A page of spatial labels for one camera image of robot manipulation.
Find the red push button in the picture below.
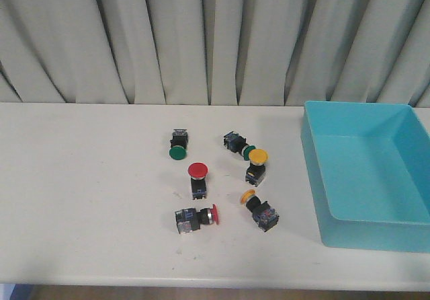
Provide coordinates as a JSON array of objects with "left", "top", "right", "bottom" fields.
[
  {"left": 175, "top": 204, "right": 219, "bottom": 234},
  {"left": 187, "top": 162, "right": 208, "bottom": 200}
]

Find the yellow push button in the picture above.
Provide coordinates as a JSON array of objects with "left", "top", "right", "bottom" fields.
[
  {"left": 240, "top": 189, "right": 280, "bottom": 232},
  {"left": 245, "top": 149, "right": 268, "bottom": 187}
]

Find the blue plastic box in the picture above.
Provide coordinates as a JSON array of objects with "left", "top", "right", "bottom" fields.
[{"left": 301, "top": 101, "right": 429, "bottom": 253}]

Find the green push button right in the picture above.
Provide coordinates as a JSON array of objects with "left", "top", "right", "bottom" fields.
[{"left": 223, "top": 131, "right": 256, "bottom": 161}]

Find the green push button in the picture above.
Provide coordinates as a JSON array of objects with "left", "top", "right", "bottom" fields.
[
  {"left": 223, "top": 131, "right": 256, "bottom": 161},
  {"left": 169, "top": 128, "right": 188, "bottom": 160}
]

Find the green push button left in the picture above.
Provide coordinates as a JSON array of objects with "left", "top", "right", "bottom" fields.
[{"left": 169, "top": 128, "right": 188, "bottom": 160}]

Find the white pleated curtain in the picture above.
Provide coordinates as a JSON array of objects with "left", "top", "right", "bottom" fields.
[{"left": 1, "top": 0, "right": 429, "bottom": 108}]

